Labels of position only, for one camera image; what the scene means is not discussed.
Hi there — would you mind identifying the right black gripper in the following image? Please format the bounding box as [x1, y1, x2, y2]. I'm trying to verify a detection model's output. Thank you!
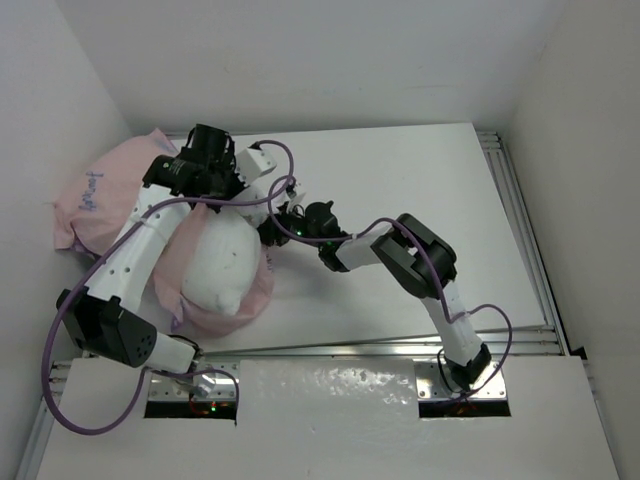
[249, 200, 325, 249]

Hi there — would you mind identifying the white pillow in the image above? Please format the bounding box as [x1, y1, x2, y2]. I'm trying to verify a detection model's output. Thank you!
[180, 187, 274, 322]

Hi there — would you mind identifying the pink purple pillowcase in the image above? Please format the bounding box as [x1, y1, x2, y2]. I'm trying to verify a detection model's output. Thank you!
[54, 129, 268, 337]

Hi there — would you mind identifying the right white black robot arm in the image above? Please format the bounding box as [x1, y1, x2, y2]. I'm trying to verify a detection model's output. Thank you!
[258, 201, 490, 392]

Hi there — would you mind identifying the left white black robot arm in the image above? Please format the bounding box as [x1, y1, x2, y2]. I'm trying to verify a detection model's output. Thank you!
[56, 125, 276, 375]

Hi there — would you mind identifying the white front cover board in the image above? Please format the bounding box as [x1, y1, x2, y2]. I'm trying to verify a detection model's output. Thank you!
[38, 357, 617, 479]

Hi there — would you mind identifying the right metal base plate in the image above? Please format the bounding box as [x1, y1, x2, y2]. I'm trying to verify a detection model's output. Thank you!
[414, 359, 509, 400]

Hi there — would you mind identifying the metal base plate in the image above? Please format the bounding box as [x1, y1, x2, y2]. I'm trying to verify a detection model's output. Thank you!
[414, 359, 509, 400]
[148, 362, 240, 402]

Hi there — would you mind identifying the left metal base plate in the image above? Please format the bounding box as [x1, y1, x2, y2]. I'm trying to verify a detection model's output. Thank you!
[148, 362, 240, 402]

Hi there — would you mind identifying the aluminium frame rail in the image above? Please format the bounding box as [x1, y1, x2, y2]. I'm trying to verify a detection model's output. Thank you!
[477, 132, 571, 355]

